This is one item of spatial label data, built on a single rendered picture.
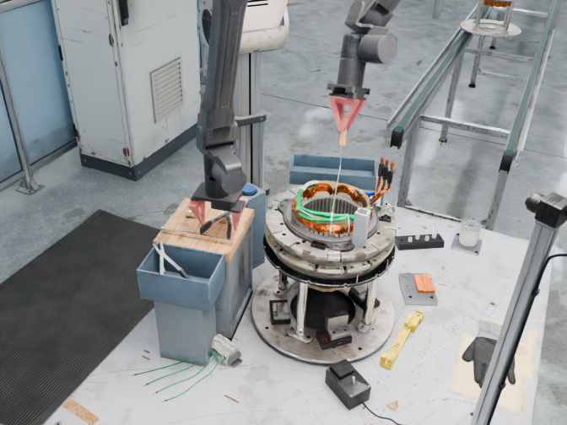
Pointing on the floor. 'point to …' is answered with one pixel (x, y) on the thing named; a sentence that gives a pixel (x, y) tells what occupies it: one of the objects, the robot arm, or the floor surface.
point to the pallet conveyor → (513, 153)
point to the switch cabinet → (130, 79)
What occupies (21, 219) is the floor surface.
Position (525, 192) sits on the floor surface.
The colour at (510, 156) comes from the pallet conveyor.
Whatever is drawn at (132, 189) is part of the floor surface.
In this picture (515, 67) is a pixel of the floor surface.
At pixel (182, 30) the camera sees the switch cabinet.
